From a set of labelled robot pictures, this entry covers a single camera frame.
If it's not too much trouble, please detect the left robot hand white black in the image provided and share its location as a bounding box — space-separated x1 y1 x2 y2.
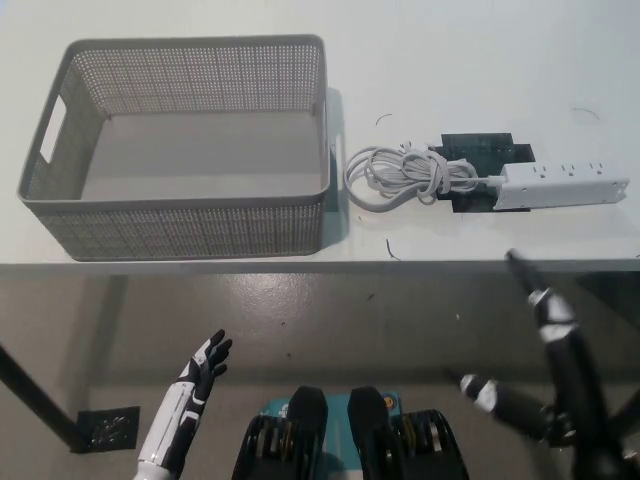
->
137 328 234 474

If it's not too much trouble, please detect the right robot hand black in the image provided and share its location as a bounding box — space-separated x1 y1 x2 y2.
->
444 248 626 456

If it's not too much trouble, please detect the white power strip with cord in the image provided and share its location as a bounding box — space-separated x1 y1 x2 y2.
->
345 139 630 214

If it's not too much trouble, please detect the black tape patch on floor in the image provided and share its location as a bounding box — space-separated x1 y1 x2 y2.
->
76 405 141 454

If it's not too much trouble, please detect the black metal table leg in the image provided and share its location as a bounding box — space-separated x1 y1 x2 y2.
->
0 342 91 454

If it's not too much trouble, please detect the black tape patch on table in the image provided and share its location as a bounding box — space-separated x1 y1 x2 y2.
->
429 131 534 215

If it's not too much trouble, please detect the grey perforated plastic basket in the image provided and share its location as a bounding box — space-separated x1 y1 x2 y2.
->
15 33 346 262

